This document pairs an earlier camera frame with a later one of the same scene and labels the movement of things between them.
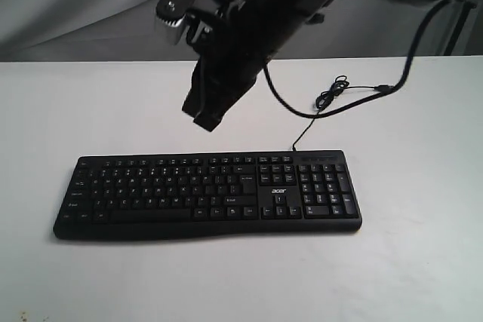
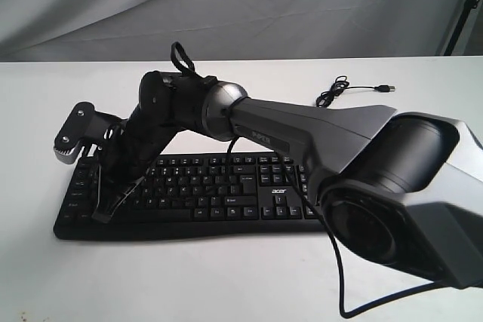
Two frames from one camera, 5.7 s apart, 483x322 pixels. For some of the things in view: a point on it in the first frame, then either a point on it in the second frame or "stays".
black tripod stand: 463,17 stays
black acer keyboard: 160,196 stays
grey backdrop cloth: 105,10 stays
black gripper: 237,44 to 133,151
